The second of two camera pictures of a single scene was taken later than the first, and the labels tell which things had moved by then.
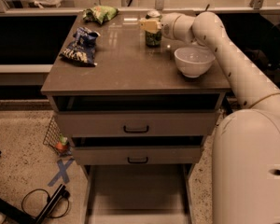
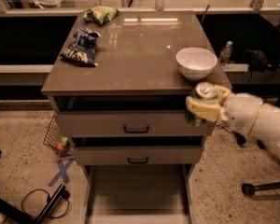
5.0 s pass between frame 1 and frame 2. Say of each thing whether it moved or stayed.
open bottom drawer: stayed
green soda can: moved
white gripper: moved
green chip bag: stayed
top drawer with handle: stayed
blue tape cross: stayed
